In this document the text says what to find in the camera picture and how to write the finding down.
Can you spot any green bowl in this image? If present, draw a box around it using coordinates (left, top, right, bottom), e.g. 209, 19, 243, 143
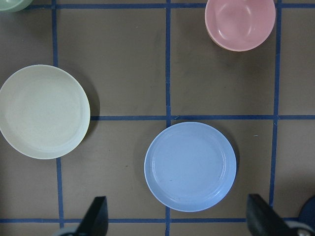
0, 0, 33, 13

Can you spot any dark blue pot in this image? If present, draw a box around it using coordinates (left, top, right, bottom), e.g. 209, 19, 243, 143
298, 196, 315, 228

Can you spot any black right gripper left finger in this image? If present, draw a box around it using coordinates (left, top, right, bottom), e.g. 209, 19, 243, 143
77, 196, 108, 236

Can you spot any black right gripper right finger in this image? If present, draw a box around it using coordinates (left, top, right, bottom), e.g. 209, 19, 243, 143
246, 194, 290, 236

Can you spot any cream plate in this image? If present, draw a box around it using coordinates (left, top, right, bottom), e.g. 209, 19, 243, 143
0, 64, 90, 159

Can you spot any blue plate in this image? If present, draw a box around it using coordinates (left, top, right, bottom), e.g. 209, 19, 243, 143
144, 122, 237, 212

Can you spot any pink bowl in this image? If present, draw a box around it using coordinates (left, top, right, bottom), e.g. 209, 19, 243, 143
204, 0, 276, 52

